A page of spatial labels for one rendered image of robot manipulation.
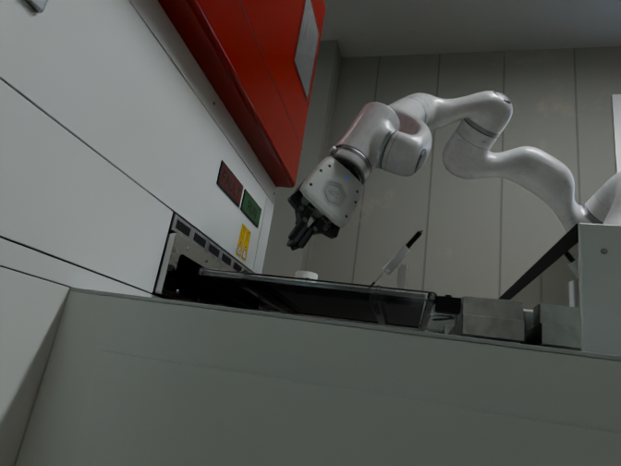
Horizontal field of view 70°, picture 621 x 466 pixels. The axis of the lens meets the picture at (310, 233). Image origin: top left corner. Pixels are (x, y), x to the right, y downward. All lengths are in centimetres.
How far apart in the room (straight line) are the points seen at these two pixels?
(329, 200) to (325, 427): 43
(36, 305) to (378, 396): 35
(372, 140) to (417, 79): 238
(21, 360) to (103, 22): 38
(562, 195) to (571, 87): 200
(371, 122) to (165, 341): 55
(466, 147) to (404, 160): 42
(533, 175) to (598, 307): 75
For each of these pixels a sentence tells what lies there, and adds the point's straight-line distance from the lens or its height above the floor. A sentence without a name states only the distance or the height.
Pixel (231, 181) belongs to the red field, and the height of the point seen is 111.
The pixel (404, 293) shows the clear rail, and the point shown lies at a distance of 65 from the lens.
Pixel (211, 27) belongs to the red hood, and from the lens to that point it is 74.
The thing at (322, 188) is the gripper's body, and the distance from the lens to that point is 75.
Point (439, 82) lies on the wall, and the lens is 318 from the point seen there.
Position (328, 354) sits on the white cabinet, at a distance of 43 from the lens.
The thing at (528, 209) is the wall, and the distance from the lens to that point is 279.
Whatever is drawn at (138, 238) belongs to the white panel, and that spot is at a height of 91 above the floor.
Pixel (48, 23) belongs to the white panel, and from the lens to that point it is 55.
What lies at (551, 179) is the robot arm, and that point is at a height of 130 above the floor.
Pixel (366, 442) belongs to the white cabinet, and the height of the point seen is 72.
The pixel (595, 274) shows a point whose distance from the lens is 53.
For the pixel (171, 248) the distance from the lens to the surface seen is 70.
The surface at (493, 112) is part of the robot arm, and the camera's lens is 119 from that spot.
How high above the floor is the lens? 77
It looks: 17 degrees up
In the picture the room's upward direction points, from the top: 9 degrees clockwise
